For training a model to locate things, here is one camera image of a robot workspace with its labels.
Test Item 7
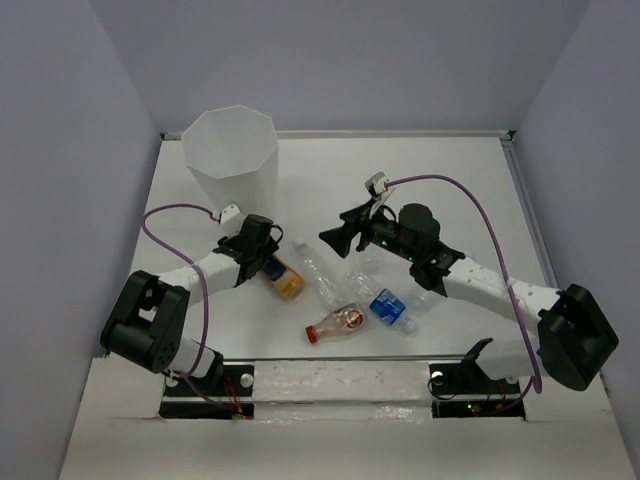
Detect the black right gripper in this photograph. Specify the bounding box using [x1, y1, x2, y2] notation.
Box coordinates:
[317, 198, 418, 263]

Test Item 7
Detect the orange juice bottle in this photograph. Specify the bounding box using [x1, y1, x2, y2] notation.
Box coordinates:
[261, 255, 306, 301]

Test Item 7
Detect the clear bottle white cap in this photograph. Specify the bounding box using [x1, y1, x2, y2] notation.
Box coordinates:
[293, 239, 346, 311]

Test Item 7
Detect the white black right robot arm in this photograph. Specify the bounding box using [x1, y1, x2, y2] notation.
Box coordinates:
[319, 200, 619, 392]

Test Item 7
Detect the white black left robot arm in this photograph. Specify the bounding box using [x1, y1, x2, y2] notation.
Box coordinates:
[100, 214, 281, 396]

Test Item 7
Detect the white octagonal plastic bin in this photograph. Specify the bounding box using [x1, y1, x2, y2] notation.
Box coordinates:
[181, 105, 279, 220]

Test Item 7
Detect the clear crushed bottle far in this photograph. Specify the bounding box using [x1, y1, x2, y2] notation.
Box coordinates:
[356, 246, 393, 275]

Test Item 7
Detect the blue label water bottle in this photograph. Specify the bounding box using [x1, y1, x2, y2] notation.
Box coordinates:
[343, 269, 417, 336]

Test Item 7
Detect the red cap tea bottle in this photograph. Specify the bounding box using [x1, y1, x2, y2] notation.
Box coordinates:
[305, 302, 368, 344]

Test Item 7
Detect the clear bottle far right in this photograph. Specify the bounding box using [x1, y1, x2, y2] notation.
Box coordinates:
[408, 285, 437, 314]

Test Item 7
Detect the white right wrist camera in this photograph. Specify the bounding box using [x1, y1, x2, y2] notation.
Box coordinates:
[365, 171, 395, 210]

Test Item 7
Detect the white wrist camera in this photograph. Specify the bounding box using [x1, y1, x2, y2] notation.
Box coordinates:
[219, 203, 244, 228]
[365, 171, 395, 210]

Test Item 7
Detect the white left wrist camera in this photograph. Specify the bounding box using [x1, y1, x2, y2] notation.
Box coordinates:
[219, 203, 244, 228]

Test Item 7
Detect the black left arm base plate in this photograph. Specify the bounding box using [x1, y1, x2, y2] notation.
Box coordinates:
[159, 363, 255, 420]

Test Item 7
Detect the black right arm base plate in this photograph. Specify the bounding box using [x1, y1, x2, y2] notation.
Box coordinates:
[427, 362, 526, 420]

